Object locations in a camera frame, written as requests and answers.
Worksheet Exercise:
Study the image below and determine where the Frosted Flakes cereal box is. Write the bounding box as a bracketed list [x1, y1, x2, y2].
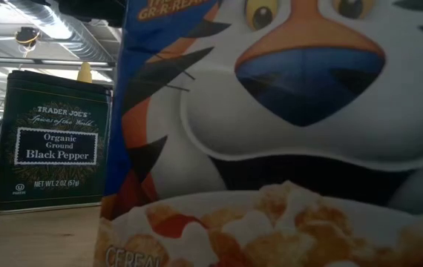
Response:
[93, 0, 423, 267]

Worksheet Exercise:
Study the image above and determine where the yellow food colouring bottle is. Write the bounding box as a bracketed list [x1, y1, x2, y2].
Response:
[76, 61, 94, 84]

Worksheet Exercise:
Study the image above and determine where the green black pepper tin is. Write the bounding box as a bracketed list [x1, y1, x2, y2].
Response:
[0, 69, 113, 216]

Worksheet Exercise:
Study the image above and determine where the long ceiling light bar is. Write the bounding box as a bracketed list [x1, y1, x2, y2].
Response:
[0, 57, 117, 68]

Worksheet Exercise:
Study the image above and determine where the round silver ventilation duct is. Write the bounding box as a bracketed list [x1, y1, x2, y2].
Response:
[5, 0, 118, 62]

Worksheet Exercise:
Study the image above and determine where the black ceiling device yellow cable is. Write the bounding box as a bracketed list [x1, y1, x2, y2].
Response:
[14, 26, 42, 48]

